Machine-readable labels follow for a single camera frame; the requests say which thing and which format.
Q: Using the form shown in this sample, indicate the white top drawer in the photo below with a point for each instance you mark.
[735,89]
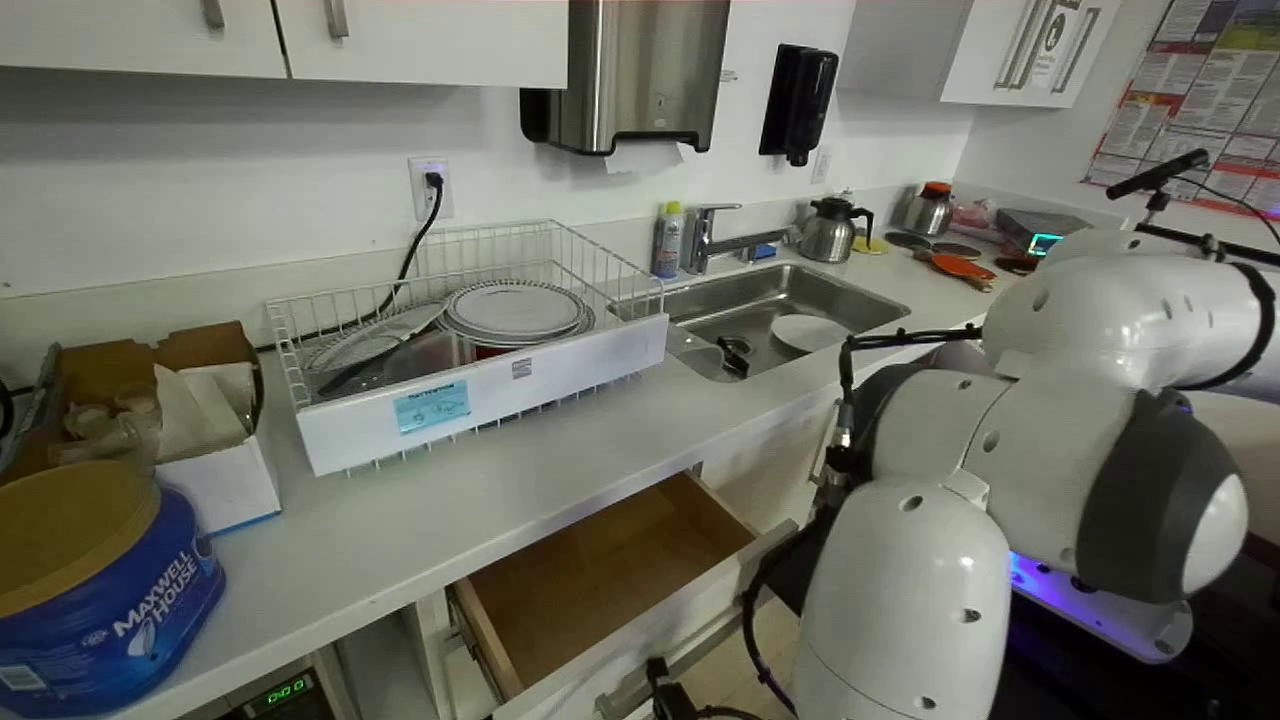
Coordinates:
[566,624]

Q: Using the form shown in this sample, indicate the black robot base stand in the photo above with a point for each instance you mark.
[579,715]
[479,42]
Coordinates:
[1226,675]

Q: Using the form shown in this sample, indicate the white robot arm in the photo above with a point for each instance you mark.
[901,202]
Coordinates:
[1066,449]

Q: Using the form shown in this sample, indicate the dish soap bottle yellow cap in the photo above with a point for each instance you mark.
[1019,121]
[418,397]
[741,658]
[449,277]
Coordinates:
[666,241]

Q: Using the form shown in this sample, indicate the stainless steel sink basin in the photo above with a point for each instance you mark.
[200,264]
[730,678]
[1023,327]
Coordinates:
[741,309]

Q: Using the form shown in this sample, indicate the black tongs in sink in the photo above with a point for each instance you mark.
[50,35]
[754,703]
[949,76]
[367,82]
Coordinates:
[735,356]

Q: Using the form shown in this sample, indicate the chrome sink faucet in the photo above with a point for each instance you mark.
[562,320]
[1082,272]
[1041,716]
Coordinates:
[703,241]

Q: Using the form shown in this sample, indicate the glass lid in rack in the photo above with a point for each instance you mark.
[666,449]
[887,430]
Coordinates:
[517,309]

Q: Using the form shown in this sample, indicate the white round plate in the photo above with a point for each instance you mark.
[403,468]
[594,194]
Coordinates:
[804,334]

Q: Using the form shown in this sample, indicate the steel thermos carafe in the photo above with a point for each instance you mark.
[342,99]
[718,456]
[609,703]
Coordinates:
[832,225]

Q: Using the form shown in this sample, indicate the steel paper towel dispenser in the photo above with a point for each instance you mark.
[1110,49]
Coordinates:
[637,68]

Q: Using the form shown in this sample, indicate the black soap dispenser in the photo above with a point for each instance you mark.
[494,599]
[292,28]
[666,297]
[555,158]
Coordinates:
[796,100]

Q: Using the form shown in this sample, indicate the digital kitchen scale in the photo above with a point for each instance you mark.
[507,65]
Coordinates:
[1032,228]

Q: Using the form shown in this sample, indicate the cardboard box with napkins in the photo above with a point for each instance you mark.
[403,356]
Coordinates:
[186,410]

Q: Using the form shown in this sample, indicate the white upper cabinet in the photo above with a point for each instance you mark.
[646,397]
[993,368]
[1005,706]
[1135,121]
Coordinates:
[344,42]

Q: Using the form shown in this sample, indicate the blue coffee canister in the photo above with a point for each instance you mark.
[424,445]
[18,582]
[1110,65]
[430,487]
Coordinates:
[107,582]

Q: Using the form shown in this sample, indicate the white wire dish rack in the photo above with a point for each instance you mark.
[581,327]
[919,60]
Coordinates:
[378,374]

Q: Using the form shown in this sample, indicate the orange handled tool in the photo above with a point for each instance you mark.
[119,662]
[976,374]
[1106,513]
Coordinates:
[941,263]

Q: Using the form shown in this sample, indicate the white framed wall sign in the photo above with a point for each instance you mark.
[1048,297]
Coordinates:
[1025,53]

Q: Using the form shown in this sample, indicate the wall safety poster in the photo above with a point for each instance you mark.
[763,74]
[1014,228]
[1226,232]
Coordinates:
[1209,76]

